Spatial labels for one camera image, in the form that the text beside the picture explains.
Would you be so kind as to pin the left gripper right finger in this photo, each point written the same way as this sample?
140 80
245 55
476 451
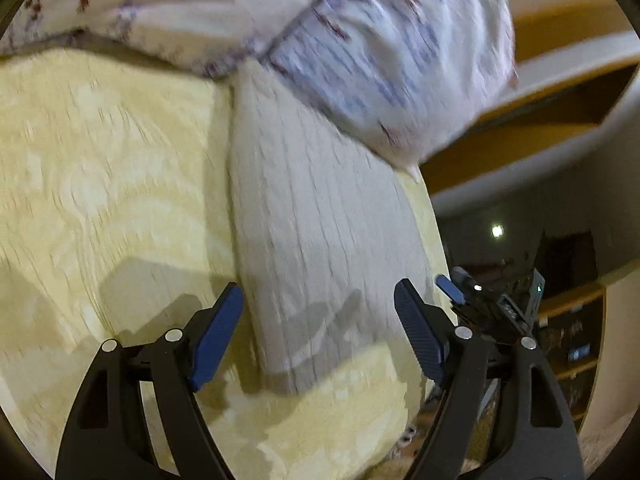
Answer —
502 414

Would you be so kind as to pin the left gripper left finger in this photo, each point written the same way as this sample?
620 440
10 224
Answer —
135 415

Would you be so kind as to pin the grey cable knit sweater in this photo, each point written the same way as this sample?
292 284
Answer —
324 232

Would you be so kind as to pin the dark wooden side cabinet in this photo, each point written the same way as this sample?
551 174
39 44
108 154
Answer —
557 290

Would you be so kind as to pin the yellow floral bed sheet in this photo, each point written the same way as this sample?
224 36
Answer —
117 222

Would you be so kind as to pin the floral pink blue pillow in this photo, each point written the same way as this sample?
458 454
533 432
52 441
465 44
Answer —
404 77

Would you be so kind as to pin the wooden wall shelf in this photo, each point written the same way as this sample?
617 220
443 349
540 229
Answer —
578 64

